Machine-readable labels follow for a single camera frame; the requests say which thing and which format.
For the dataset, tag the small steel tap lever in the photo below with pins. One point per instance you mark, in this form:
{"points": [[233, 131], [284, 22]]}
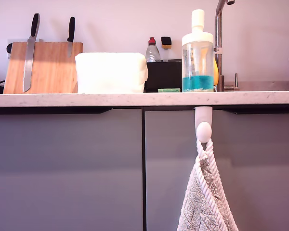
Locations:
{"points": [[236, 81]]}

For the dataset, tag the black sink caddy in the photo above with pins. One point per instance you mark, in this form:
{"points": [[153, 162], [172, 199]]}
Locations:
{"points": [[162, 77]]}

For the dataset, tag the black yellow dish brush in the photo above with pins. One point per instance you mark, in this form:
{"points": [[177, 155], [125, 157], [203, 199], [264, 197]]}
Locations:
{"points": [[166, 41]]}

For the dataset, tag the steel kitchen faucet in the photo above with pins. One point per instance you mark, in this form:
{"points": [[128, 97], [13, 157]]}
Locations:
{"points": [[218, 29]]}

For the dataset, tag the dish soap bottle red cap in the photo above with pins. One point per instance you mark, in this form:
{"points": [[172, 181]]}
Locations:
{"points": [[153, 54]]}

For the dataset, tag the white fabric basket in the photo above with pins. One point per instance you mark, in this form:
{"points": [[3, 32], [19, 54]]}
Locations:
{"points": [[110, 72]]}

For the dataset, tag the clear soap dispenser white pump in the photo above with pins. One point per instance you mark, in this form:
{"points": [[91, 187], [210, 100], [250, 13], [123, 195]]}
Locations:
{"points": [[198, 81]]}

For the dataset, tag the green sponge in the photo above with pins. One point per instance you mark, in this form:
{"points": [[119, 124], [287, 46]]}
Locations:
{"points": [[169, 90]]}

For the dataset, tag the white door hook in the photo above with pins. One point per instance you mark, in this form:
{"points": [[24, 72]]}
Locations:
{"points": [[203, 131]]}

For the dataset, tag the yellow rubber glove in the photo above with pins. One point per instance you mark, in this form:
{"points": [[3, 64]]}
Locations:
{"points": [[215, 72]]}

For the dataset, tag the wooden knife block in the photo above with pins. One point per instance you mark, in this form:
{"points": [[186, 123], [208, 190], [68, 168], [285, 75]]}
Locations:
{"points": [[53, 72]]}

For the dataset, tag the grey cabinet door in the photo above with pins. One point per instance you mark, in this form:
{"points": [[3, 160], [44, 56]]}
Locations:
{"points": [[62, 168], [260, 168]]}

